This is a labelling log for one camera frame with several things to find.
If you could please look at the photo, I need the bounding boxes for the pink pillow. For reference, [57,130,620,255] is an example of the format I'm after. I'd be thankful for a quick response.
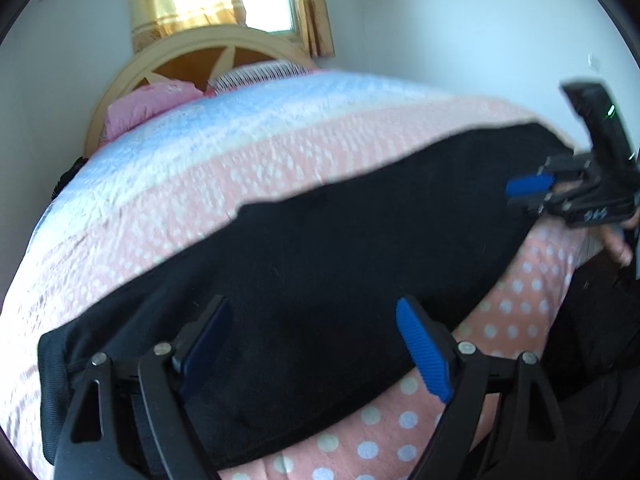
[103,79,201,142]

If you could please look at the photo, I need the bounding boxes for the dark bag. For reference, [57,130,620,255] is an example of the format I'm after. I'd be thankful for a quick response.
[52,157,88,196]

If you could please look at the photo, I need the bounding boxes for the yellow patterned curtain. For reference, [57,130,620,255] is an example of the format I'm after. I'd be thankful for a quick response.
[290,0,335,58]
[127,0,251,53]

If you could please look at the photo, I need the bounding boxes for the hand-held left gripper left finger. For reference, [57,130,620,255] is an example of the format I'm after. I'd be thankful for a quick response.
[52,294,233,480]

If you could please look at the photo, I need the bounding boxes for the polka dot bedsheet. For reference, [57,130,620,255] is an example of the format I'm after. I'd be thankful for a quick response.
[0,69,596,480]

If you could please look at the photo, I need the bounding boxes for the black pants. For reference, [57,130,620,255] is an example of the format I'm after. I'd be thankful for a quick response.
[37,121,576,471]

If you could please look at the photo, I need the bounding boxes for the person's right hand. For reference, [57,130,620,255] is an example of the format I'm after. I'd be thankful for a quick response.
[597,210,640,268]

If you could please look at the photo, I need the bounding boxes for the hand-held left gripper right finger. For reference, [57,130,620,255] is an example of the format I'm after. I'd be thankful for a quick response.
[395,296,566,480]

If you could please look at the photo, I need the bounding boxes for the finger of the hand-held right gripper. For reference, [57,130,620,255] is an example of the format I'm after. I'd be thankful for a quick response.
[505,155,601,198]
[507,191,593,221]

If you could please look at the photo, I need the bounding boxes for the striped pillow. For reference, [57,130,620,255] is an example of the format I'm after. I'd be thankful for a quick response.
[207,60,316,95]

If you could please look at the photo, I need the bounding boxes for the person's dark clothing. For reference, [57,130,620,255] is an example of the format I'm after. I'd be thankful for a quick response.
[542,255,640,480]

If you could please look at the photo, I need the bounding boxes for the cream wooden headboard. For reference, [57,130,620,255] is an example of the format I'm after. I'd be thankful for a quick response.
[82,25,318,158]

